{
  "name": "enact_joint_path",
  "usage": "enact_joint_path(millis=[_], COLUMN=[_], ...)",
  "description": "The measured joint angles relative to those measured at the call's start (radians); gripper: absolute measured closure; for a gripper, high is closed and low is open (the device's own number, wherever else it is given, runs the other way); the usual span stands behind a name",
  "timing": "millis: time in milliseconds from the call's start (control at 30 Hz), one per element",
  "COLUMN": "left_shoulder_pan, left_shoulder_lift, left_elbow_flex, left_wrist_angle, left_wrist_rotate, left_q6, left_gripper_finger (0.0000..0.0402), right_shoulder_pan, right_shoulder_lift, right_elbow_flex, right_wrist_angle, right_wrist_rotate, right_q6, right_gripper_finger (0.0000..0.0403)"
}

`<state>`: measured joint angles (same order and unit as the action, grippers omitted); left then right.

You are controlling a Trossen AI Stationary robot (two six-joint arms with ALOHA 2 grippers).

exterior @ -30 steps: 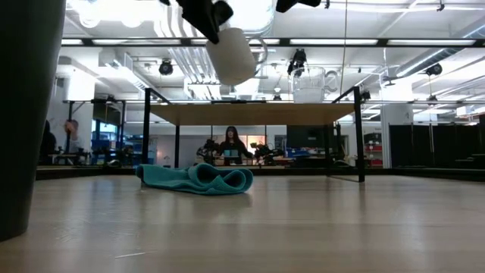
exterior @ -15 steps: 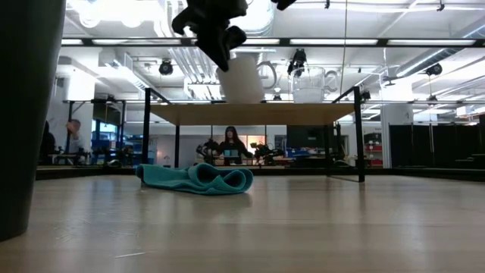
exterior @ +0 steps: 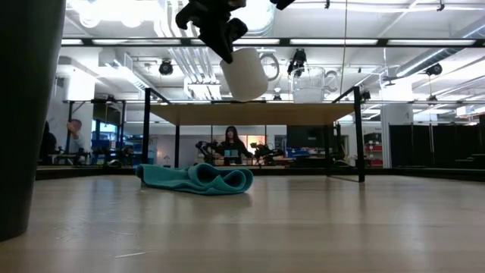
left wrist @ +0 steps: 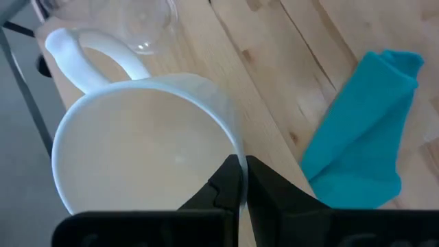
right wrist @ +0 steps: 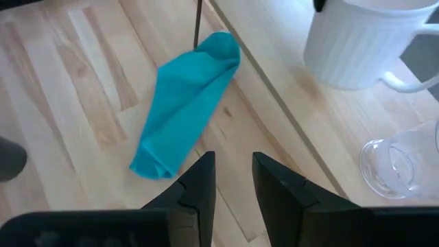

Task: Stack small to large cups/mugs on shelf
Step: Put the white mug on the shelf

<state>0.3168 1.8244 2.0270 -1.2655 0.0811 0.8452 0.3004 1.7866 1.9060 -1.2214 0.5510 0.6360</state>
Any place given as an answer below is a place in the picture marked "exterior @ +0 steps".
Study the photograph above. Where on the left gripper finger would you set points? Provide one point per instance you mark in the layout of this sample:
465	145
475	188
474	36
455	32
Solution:
238	30
219	41

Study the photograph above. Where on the white ceramic mug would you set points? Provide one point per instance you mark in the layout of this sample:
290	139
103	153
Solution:
246	76

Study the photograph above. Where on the dark post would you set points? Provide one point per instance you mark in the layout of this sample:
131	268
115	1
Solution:
26	113

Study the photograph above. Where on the black background robot arm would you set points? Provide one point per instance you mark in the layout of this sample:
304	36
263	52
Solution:
206	149
265	151

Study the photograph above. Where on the wooden shelf with black legs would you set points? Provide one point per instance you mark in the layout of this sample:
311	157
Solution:
246	113

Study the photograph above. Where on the black ceiling spotlight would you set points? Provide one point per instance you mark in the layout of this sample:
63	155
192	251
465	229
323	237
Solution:
165	67
433	69

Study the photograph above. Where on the person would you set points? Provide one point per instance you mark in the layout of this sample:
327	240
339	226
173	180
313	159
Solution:
235	146
76	136

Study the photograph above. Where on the black monitor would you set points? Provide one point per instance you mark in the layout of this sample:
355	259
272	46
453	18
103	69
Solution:
307	136

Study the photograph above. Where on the teal folded cloth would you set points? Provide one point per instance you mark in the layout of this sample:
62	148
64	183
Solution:
170	182

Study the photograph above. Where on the red storage rack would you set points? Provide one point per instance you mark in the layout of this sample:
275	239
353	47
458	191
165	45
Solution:
373	148

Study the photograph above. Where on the black room partition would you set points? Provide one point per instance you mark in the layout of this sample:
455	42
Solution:
454	146

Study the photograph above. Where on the black overhead frame beam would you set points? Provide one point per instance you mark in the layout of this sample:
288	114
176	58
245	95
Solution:
284	41

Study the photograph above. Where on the black overhead camera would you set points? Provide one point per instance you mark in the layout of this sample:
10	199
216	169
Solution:
297	60

